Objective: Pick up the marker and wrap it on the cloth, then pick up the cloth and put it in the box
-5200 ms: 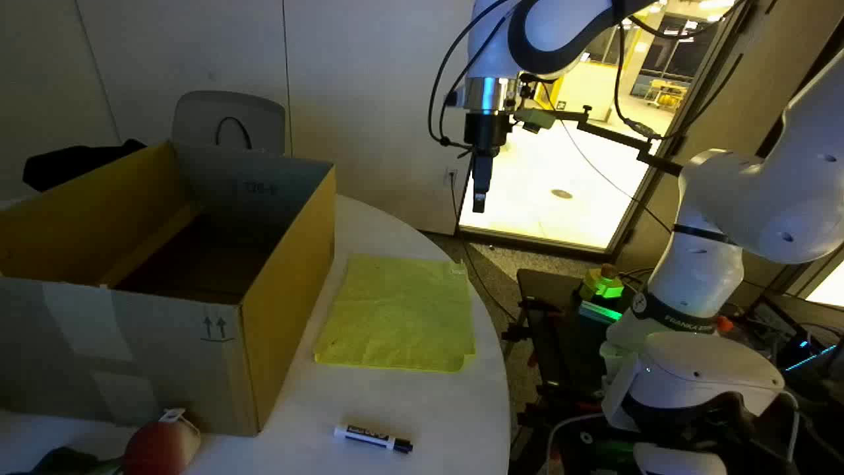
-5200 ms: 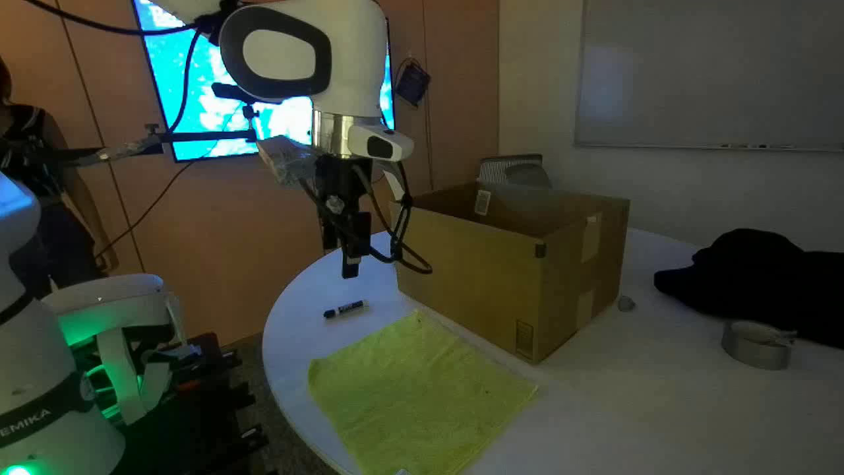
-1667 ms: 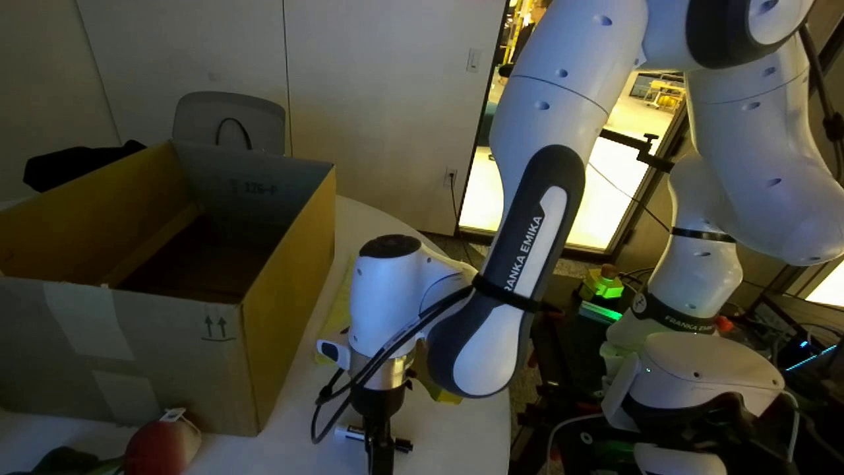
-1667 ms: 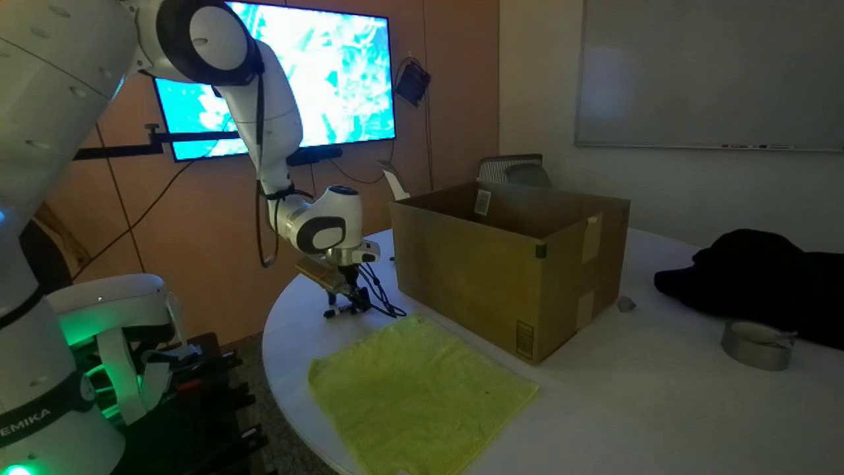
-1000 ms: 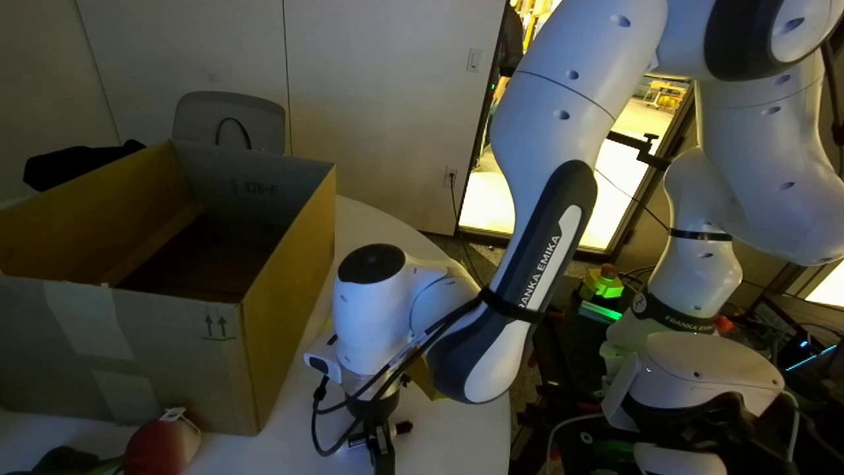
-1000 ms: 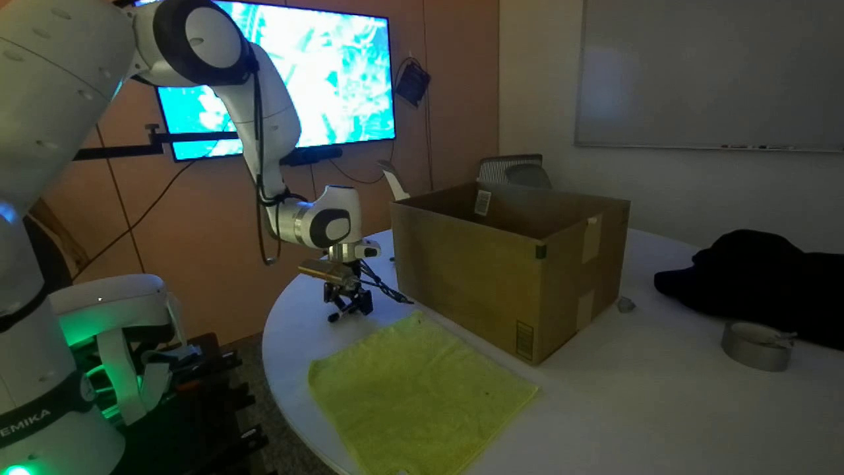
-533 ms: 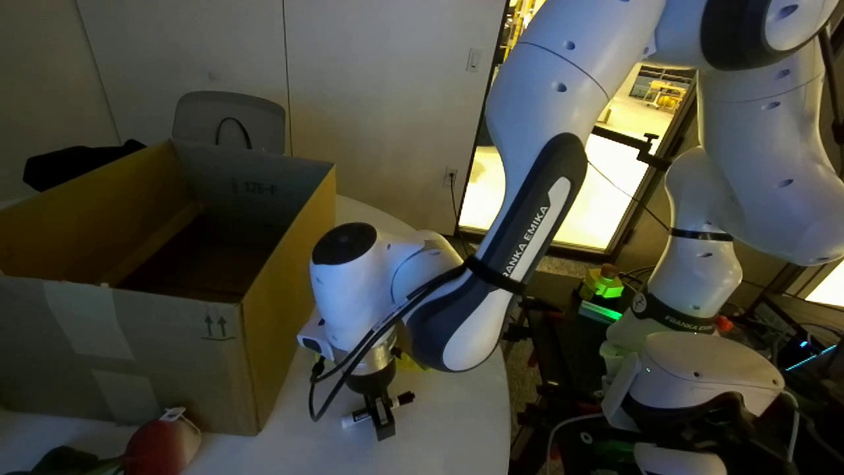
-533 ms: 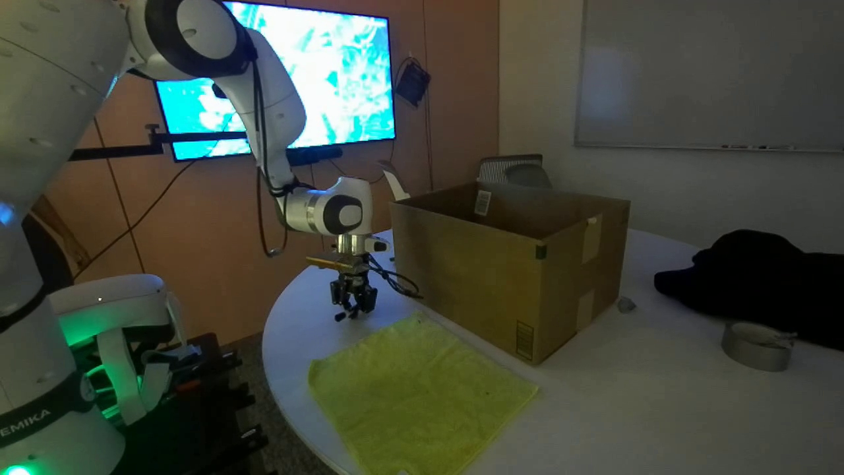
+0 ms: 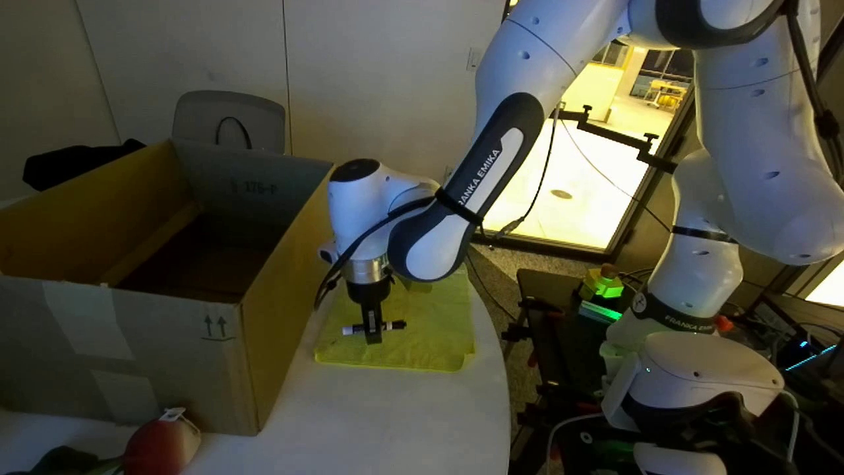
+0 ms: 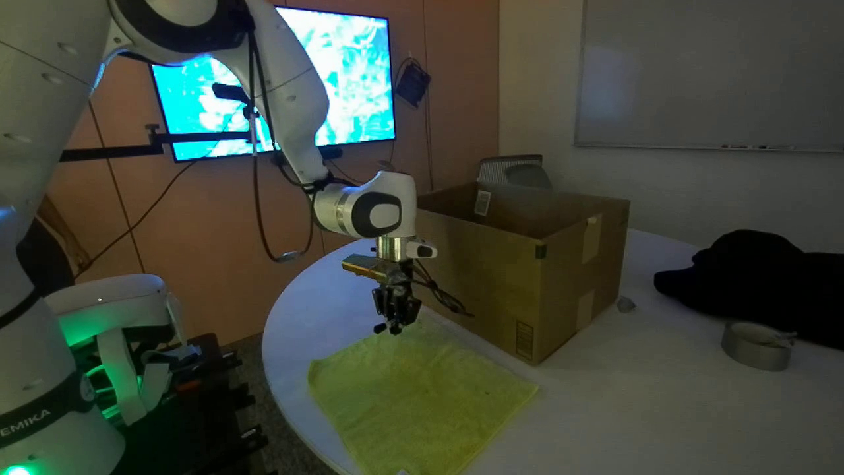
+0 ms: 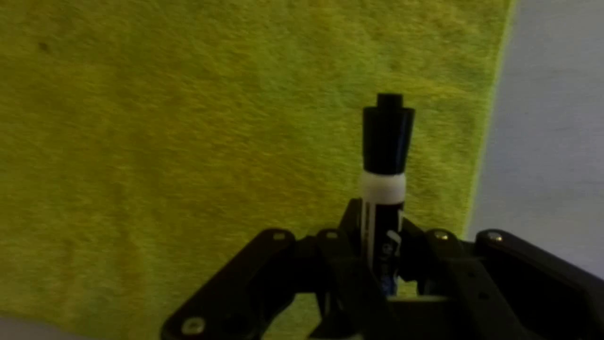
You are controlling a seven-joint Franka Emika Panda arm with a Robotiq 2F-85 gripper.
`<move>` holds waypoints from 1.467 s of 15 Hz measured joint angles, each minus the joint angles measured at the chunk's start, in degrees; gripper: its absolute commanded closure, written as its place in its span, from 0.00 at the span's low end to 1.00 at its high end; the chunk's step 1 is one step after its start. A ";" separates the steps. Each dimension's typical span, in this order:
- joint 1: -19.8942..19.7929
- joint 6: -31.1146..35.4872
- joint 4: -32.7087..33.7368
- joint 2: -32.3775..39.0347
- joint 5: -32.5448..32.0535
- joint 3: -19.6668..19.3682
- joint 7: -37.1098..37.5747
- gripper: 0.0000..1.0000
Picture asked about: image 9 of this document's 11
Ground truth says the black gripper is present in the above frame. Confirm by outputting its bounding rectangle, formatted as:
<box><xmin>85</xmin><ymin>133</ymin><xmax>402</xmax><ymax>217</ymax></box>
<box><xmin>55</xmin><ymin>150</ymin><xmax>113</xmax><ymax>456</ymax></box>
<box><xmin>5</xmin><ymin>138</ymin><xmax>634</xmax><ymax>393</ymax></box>
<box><xmin>344</xmin><ymin>280</ymin><xmax>392</xmax><ymax>347</ymax></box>

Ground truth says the yellow cloth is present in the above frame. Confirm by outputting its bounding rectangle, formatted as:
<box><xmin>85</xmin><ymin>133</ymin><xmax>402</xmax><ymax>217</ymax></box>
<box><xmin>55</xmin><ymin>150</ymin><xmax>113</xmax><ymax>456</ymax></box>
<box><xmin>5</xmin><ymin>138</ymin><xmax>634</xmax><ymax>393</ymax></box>
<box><xmin>311</xmin><ymin>262</ymin><xmax>477</xmax><ymax>376</ymax></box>

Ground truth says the open cardboard box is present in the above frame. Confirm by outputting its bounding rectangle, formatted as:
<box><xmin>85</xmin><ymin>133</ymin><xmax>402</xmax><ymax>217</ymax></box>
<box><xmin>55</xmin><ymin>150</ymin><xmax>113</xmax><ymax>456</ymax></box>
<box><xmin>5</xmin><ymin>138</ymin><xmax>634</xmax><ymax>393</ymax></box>
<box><xmin>0</xmin><ymin>140</ymin><xmax>340</xmax><ymax>438</ymax></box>

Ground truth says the green lit control device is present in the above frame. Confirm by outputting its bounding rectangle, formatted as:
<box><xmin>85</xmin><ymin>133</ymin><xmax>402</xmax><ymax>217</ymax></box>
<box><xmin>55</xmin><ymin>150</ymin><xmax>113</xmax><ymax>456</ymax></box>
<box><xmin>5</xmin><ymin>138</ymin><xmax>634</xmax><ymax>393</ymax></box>
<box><xmin>576</xmin><ymin>272</ymin><xmax>629</xmax><ymax>324</ymax></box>

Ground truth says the red round toy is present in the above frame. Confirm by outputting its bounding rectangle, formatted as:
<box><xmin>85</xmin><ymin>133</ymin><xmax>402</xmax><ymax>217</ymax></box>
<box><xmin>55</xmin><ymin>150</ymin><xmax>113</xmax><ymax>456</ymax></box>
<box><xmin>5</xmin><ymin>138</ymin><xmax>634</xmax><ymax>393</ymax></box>
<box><xmin>121</xmin><ymin>421</ymin><xmax>204</xmax><ymax>475</ymax></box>

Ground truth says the gray chair back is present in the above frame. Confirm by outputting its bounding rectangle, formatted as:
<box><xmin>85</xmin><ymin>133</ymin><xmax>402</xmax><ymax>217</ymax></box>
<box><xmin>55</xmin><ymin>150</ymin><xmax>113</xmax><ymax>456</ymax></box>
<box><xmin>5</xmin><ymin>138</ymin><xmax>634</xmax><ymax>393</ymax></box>
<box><xmin>170</xmin><ymin>90</ymin><xmax>287</xmax><ymax>159</ymax></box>

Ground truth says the dark green object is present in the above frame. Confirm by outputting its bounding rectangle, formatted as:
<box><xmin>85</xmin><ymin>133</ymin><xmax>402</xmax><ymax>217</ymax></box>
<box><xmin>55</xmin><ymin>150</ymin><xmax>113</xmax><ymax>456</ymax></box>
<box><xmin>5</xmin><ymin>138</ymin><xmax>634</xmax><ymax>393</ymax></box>
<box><xmin>28</xmin><ymin>446</ymin><xmax>126</xmax><ymax>475</ymax></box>

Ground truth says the black jacket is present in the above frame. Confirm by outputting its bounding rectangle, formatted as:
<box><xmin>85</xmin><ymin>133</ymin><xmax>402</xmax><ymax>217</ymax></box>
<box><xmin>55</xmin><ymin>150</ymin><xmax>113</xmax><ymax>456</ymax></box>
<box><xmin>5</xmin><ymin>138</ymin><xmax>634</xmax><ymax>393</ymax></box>
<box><xmin>21</xmin><ymin>138</ymin><xmax>148</xmax><ymax>195</ymax></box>

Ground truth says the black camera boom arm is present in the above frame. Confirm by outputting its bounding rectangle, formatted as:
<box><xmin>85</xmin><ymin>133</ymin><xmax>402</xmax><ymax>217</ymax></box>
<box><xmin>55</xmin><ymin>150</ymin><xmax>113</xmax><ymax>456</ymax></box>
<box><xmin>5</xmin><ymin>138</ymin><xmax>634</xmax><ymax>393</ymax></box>
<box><xmin>555</xmin><ymin>103</ymin><xmax>687</xmax><ymax>174</ymax></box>

